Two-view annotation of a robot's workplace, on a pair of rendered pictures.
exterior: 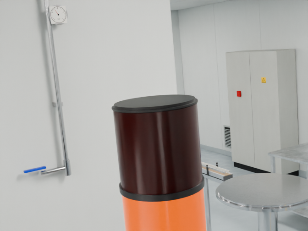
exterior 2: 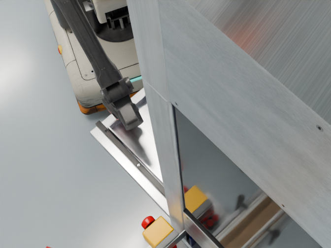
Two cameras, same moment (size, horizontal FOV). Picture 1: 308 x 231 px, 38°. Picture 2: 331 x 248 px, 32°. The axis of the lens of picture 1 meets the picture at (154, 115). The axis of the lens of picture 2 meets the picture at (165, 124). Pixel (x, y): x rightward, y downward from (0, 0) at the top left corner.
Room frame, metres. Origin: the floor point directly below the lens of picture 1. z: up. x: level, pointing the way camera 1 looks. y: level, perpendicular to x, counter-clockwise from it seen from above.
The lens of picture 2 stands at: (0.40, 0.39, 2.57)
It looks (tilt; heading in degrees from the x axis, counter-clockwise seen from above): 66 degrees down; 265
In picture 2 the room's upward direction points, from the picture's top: 8 degrees counter-clockwise
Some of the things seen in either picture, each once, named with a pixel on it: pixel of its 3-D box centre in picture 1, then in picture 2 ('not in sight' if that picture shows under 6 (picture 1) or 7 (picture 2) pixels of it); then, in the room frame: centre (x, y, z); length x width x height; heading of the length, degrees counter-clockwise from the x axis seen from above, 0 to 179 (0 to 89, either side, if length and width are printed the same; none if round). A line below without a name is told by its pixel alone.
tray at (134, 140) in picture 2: not in sight; (175, 138); (0.31, -0.30, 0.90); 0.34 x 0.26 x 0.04; 120
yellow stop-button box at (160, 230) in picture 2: not in sight; (160, 235); (0.42, 0.01, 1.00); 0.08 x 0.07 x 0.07; 120
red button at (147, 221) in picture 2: not in sight; (149, 224); (0.44, -0.03, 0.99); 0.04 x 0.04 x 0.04; 30
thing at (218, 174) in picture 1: (144, 147); not in sight; (6.05, 0.18, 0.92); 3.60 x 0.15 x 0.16; 30
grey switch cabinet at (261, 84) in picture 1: (260, 112); not in sight; (7.39, -1.78, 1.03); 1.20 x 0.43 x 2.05; 30
